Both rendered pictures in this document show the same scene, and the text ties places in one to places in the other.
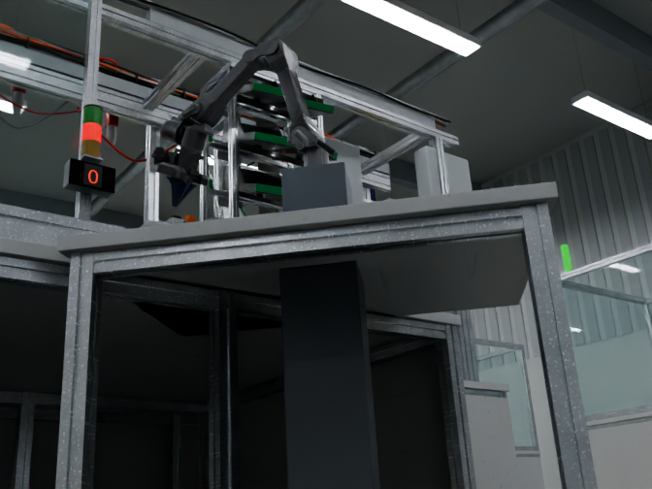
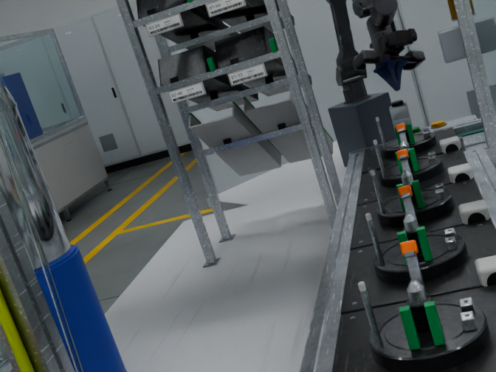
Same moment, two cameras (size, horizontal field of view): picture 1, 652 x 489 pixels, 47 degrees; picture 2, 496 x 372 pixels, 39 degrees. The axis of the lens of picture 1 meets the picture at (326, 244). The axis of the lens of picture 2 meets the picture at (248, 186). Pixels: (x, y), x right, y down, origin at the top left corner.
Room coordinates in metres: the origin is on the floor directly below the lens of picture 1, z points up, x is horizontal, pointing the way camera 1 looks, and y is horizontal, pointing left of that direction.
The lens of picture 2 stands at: (3.10, 1.54, 1.39)
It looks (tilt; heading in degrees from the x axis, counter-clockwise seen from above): 13 degrees down; 235
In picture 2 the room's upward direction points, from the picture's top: 18 degrees counter-clockwise
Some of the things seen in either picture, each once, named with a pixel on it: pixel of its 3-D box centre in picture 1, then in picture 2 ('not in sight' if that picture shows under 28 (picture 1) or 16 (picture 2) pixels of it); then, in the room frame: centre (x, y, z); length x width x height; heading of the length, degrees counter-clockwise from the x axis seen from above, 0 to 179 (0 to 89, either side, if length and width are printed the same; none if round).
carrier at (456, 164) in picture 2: not in sight; (407, 157); (1.97, 0.54, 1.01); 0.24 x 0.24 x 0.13; 39
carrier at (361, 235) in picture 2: not in sight; (410, 190); (2.16, 0.70, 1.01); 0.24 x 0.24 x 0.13; 39
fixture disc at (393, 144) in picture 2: not in sight; (408, 145); (1.77, 0.38, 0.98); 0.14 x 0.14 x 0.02
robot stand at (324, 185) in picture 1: (319, 219); (365, 130); (1.52, 0.01, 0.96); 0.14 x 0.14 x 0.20; 83
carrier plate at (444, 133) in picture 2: not in sight; (410, 151); (1.77, 0.38, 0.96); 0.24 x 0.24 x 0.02; 39
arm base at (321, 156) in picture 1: (316, 167); (354, 91); (1.52, 0.01, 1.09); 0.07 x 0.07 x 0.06; 83
